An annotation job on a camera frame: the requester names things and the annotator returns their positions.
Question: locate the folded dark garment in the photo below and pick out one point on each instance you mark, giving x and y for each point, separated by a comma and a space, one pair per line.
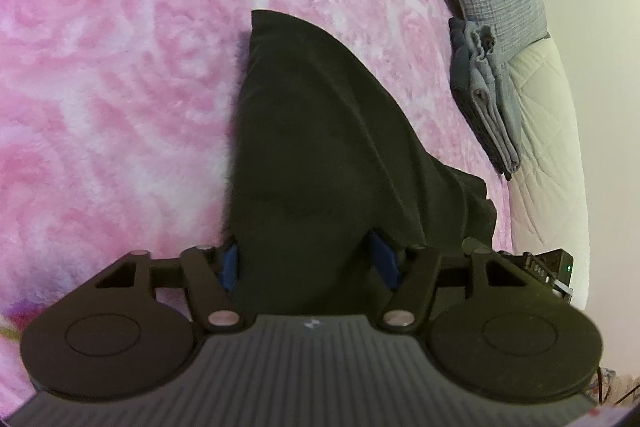
506, 176

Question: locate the grey garment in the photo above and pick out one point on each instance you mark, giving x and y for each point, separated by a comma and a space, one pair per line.
480, 77

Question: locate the pink floral blanket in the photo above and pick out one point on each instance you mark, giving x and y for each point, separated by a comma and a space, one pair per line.
125, 57

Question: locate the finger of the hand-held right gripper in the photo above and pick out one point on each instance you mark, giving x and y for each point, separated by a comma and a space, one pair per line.
474, 245

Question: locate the white quilted mattress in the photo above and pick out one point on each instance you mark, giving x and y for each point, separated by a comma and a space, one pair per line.
550, 147

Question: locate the black pants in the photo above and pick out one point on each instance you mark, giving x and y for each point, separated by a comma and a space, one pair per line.
310, 147

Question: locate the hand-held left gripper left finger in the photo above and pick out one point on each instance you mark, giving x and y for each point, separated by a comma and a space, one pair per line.
230, 268

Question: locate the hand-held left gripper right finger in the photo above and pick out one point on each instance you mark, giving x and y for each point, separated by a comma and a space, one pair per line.
385, 264

